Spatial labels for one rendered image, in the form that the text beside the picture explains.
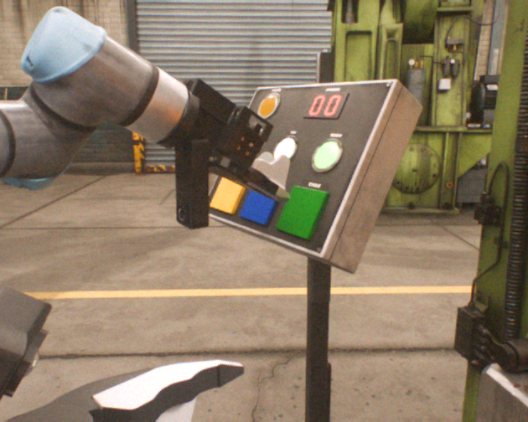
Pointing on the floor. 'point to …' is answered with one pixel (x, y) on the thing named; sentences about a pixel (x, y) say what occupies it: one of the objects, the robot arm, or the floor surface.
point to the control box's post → (317, 339)
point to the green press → (422, 91)
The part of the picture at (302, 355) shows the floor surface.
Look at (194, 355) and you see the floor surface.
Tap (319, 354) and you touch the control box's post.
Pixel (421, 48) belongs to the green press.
